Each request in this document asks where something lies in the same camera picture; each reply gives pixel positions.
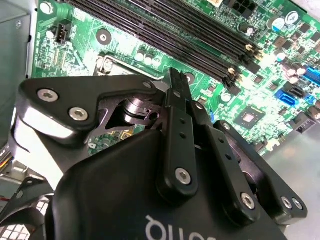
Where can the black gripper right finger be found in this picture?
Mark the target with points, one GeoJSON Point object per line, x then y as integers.
{"type": "Point", "coordinates": [232, 177]}

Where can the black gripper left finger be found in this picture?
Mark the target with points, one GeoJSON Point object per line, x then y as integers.
{"type": "Point", "coordinates": [177, 155]}

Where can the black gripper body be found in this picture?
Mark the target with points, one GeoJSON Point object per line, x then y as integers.
{"type": "Point", "coordinates": [112, 190]}

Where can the metal socket cover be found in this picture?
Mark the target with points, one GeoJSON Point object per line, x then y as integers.
{"type": "Point", "coordinates": [100, 66]}

